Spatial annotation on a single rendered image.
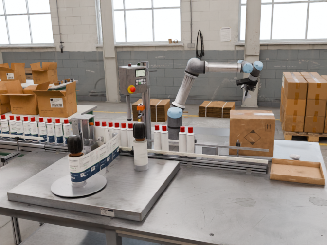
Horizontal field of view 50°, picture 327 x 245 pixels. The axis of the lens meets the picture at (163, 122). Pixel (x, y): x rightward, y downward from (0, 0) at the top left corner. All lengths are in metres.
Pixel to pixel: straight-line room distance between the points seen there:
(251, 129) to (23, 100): 2.78
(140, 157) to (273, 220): 0.85
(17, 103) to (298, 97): 3.80
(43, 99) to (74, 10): 4.88
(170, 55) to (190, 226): 6.42
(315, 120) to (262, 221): 3.90
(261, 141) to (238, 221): 0.86
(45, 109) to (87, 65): 4.66
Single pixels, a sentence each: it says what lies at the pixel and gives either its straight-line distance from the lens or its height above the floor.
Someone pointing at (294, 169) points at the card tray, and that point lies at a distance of 2.38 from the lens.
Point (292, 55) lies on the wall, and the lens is 7.63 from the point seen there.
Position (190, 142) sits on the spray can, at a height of 0.99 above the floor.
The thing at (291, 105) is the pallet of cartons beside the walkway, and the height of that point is 0.55.
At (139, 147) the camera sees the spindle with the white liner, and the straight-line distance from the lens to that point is 2.11.
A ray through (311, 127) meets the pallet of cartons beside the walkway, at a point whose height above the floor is 0.23.
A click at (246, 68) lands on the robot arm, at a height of 1.42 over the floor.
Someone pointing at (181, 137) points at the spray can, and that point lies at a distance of 2.32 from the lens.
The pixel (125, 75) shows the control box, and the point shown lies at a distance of 2.38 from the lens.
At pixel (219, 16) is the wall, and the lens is 7.65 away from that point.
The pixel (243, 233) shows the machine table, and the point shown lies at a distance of 1.68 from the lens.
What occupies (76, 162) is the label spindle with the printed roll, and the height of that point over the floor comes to 1.04.
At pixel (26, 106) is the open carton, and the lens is 4.34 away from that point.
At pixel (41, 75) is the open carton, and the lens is 6.62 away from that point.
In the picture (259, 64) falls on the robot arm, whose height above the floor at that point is 1.43.
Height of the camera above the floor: 1.74
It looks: 16 degrees down
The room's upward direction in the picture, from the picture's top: 2 degrees counter-clockwise
